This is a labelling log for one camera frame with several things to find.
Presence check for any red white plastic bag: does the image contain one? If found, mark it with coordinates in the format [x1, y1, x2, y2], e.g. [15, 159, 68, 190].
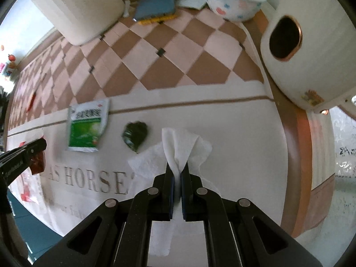
[16, 168, 42, 204]

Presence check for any checkered printed tablecloth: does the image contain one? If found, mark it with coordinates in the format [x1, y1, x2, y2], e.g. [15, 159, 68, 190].
[7, 9, 334, 237]

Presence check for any blue notebook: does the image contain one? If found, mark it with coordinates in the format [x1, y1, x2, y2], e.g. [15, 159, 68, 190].
[133, 0, 176, 22]

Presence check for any white cylindrical container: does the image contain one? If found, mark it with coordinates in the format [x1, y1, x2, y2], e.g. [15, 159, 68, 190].
[31, 0, 125, 46]

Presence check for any small red wrapper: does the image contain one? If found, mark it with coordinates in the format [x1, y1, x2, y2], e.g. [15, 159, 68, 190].
[26, 91, 36, 113]

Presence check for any white bowl with hearts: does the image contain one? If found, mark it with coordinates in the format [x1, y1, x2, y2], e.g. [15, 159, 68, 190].
[202, 0, 267, 23]

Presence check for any red snack wrapper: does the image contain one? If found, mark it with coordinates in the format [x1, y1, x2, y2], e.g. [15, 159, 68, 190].
[30, 151, 46, 175]

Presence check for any dark green crumpled wrapper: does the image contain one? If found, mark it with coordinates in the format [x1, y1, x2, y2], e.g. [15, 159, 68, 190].
[121, 121, 148, 152]

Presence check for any green white medicine packet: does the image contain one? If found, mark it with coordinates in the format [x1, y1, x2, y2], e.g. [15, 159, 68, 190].
[67, 98, 110, 152]

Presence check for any white paper tissue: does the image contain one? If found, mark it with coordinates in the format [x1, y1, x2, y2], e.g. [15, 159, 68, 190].
[127, 128, 212, 256]

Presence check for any white rice cooker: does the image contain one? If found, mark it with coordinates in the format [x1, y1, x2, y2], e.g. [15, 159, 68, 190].
[261, 0, 355, 113]

